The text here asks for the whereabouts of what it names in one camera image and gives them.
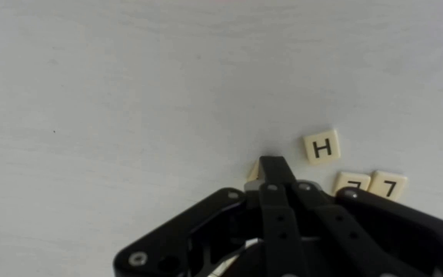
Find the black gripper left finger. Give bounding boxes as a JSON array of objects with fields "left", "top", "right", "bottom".
[{"left": 112, "top": 156, "right": 311, "bottom": 277}]

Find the cream letter tile G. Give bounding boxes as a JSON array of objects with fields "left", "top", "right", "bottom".
[{"left": 245, "top": 159, "right": 263, "bottom": 182}]

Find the cream letter tile L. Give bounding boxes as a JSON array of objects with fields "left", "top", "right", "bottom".
[{"left": 368, "top": 170, "right": 409, "bottom": 204}]

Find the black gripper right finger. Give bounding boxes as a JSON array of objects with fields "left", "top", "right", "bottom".
[{"left": 288, "top": 180, "right": 443, "bottom": 277}]

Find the cream letter tile E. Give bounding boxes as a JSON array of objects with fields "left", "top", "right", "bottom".
[{"left": 332, "top": 170, "right": 372, "bottom": 197}]

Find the cream letter tile H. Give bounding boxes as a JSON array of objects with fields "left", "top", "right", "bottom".
[{"left": 303, "top": 128, "right": 345, "bottom": 167}]

